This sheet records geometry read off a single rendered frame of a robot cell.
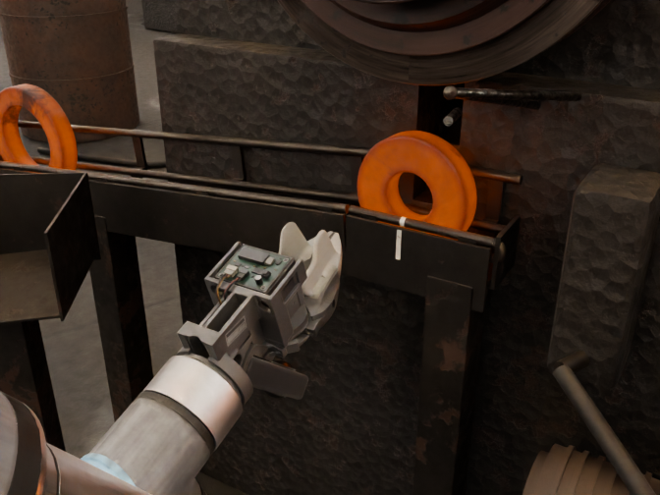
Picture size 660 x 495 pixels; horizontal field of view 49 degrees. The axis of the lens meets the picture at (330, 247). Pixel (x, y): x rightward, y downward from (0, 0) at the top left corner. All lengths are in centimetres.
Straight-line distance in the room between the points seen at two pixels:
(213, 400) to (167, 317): 152
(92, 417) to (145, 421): 121
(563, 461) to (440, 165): 35
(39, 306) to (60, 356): 104
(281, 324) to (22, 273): 54
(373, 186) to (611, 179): 28
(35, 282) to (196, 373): 50
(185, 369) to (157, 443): 6
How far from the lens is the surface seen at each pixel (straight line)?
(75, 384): 189
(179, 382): 58
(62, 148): 129
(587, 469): 83
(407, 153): 88
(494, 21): 77
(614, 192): 79
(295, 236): 70
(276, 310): 61
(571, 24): 76
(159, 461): 56
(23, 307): 99
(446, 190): 86
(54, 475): 34
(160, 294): 222
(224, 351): 59
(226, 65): 110
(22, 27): 364
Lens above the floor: 107
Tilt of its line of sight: 26 degrees down
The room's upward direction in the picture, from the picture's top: straight up
